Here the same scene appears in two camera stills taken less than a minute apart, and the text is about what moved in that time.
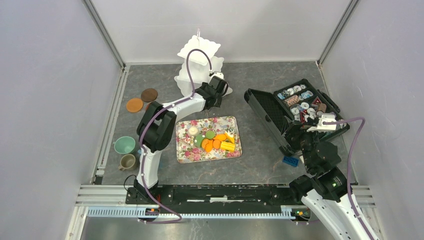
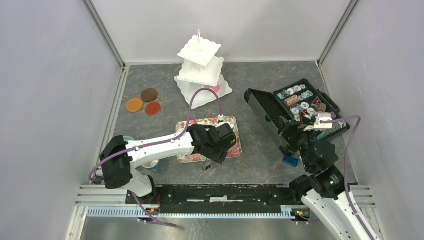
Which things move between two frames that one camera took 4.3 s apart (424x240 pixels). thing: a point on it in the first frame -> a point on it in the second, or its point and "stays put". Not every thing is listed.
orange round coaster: [134, 105] stays put
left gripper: [219, 99] -> [220, 157]
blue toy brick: [290, 161] stays put
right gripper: [301, 130] stays put
